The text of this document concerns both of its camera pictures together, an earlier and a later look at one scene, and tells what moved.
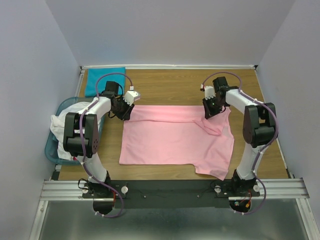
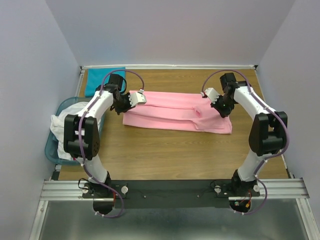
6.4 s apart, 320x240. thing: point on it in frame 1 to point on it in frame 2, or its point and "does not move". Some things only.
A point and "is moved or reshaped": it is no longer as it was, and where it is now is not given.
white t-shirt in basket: [57, 126] does not move
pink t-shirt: [178, 135] is moved or reshaped
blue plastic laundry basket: [51, 150] does not move
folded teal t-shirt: [96, 78] does not move
